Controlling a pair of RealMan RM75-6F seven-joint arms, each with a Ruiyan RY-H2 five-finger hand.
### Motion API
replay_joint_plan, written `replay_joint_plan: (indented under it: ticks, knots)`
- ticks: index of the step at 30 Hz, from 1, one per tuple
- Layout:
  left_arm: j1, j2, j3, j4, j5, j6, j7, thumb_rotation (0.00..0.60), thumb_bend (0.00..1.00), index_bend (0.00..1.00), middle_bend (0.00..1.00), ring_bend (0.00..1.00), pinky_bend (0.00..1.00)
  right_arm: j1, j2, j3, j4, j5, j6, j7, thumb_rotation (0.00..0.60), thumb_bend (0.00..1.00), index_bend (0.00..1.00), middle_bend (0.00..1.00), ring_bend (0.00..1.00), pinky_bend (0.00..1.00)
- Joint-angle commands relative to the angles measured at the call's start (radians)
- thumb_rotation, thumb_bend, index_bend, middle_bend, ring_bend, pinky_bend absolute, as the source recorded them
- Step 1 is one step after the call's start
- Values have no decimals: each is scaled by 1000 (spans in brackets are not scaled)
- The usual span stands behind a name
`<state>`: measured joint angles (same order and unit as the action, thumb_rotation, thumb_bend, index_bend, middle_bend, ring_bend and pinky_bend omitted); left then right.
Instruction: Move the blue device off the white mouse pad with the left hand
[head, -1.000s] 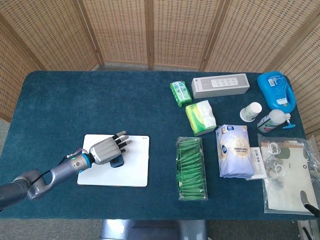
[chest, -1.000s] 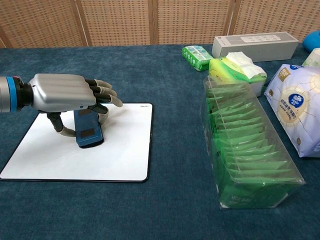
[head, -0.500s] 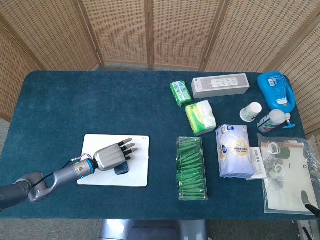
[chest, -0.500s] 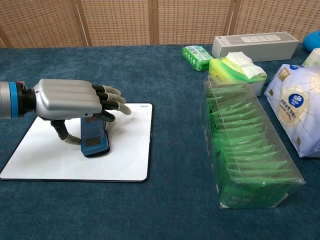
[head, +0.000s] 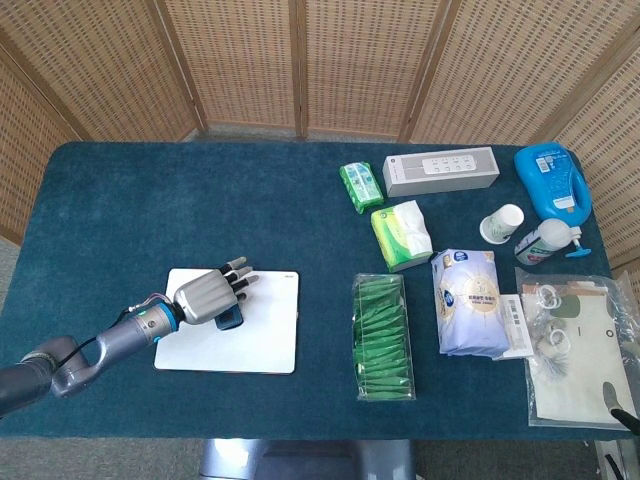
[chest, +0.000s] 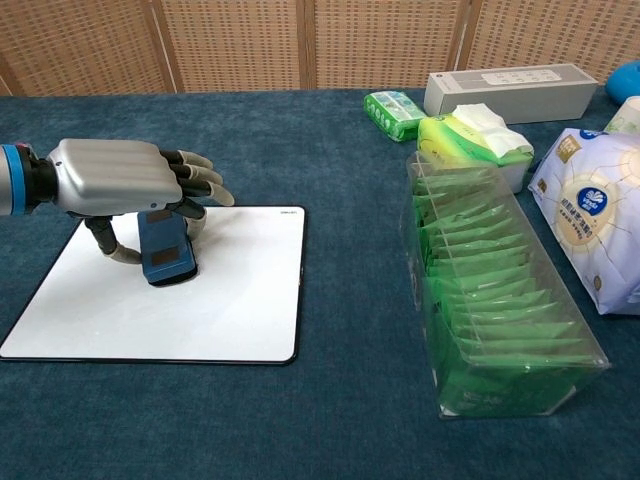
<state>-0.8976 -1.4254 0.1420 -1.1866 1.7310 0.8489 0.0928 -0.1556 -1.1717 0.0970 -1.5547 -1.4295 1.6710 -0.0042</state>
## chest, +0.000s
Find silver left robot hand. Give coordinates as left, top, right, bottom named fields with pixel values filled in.
left=47, top=138, right=235, bottom=265

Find blue board eraser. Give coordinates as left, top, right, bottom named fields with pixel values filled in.
left=137, top=209, right=199, bottom=288

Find white writing board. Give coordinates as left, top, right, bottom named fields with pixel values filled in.
left=0, top=205, right=307, bottom=366

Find wicker folding screen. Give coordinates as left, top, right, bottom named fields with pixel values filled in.
left=0, top=0, right=640, bottom=97

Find green wet wipes pack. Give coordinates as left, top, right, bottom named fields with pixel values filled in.
left=363, top=90, right=426, bottom=144

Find blue table cloth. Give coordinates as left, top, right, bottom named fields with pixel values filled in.
left=0, top=87, right=640, bottom=480

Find green yellow tissue pack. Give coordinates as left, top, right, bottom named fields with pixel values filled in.
left=416, top=102, right=535, bottom=194

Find clear box of green sachets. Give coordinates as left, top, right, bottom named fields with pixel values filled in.
left=404, top=151, right=612, bottom=419

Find grey power strip box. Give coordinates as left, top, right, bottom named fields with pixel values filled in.
left=423, top=63, right=600, bottom=125

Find white blue tissue pack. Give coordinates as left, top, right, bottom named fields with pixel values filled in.
left=528, top=127, right=640, bottom=316

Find blue detergent bottle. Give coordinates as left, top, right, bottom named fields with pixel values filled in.
left=604, top=60, right=640, bottom=104

